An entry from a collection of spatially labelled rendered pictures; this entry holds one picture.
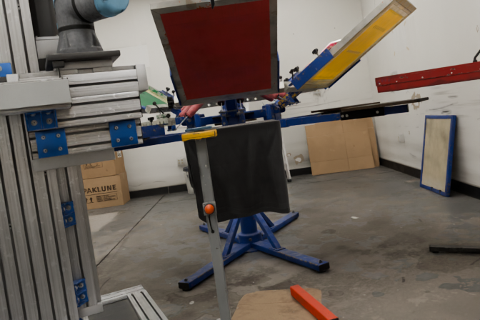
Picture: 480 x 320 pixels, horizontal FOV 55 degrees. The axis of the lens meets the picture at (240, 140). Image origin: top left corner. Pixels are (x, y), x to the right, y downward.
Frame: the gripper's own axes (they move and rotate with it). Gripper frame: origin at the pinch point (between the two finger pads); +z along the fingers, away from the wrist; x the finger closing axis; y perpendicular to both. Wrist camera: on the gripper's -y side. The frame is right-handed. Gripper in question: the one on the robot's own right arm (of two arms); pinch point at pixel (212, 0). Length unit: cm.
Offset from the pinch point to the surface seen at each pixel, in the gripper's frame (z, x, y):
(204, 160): 67, -3, 11
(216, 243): 99, -13, 11
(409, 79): 22, -73, -102
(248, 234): 91, -175, 1
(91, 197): 2, -447, 212
